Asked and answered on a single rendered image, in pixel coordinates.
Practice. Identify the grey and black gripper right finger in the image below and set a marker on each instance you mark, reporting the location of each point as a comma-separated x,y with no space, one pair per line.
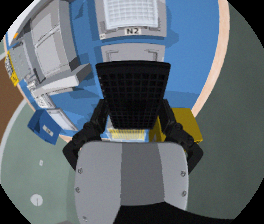
169,125

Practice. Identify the yellow open-top bin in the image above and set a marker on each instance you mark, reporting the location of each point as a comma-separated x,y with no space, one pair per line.
183,116

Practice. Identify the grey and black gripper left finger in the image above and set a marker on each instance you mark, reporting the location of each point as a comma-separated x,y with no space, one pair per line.
91,131

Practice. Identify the blue open-top bin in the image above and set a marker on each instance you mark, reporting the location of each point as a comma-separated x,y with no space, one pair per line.
45,126

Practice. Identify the blue bench mat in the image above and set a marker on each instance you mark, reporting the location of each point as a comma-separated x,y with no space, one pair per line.
190,47

